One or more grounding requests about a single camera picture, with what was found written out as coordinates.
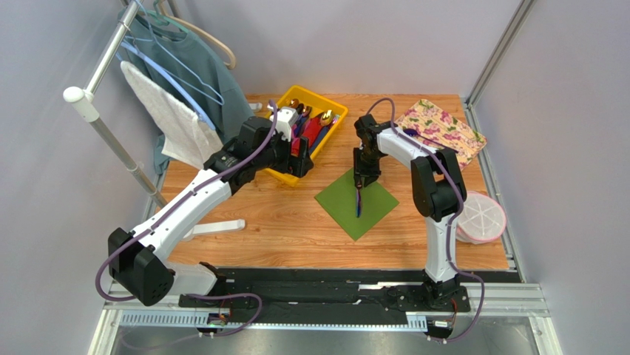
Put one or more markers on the blue rolled napkin in bin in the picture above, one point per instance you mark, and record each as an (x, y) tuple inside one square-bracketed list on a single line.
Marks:
[(320, 137)]

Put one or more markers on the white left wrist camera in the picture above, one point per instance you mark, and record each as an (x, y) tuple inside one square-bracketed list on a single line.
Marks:
[(286, 118)]

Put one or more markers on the grey-green t-shirt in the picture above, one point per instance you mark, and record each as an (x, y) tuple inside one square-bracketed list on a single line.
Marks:
[(195, 53)]

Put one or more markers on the blue wire hanger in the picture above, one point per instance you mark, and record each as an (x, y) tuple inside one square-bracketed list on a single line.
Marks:
[(130, 44)]

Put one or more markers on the iridescent rainbow table knife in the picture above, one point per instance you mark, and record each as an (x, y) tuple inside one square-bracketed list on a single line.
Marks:
[(359, 200)]

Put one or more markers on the dark purple spoon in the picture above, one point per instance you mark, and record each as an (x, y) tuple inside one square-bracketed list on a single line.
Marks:
[(425, 140)]

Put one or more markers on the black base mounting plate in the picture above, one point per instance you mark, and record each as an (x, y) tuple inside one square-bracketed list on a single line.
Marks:
[(320, 296)]

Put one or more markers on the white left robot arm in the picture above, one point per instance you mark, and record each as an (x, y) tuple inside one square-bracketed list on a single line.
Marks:
[(138, 260)]

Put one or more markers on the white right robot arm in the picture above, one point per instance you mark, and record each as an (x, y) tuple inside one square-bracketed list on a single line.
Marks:
[(438, 192)]

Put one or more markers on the white mesh food cover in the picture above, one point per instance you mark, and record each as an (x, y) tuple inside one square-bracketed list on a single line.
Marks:
[(482, 221)]

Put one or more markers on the wooden clothes hanger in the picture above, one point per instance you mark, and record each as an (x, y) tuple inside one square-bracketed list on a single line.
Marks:
[(169, 10)]

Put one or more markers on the red rolled napkin in bin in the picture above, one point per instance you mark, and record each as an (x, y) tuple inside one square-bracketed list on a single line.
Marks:
[(310, 130)]

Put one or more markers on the yellow plastic cutlery bin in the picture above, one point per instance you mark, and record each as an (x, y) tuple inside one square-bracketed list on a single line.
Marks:
[(256, 147)]

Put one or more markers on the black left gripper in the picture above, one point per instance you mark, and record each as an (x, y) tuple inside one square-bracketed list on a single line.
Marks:
[(295, 166)]

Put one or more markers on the green paper napkin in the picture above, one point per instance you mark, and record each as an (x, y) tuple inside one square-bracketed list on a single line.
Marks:
[(339, 201)]

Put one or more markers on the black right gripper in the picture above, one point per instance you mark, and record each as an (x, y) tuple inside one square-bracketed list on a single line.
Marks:
[(364, 172)]

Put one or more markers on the aluminium frame rail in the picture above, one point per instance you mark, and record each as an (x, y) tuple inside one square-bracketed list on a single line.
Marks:
[(507, 316)]

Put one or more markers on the white towel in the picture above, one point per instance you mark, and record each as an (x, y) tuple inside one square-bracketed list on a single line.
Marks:
[(188, 138)]

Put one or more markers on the floral patterned tray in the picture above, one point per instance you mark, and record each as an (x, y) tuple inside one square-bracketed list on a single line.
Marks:
[(439, 125)]

